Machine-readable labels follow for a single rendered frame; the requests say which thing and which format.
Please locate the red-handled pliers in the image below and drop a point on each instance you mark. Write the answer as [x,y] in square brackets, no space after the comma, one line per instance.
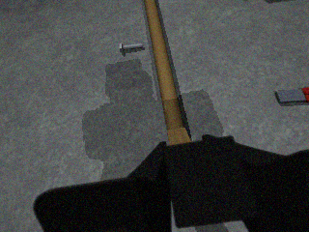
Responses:
[300,95]

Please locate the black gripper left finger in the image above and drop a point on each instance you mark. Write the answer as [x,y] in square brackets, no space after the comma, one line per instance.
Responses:
[141,201]

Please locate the long wooden-handled scraper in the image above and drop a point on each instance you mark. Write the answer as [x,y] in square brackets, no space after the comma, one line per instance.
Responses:
[207,180]

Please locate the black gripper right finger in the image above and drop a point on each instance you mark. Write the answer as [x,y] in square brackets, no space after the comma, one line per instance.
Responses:
[280,185]

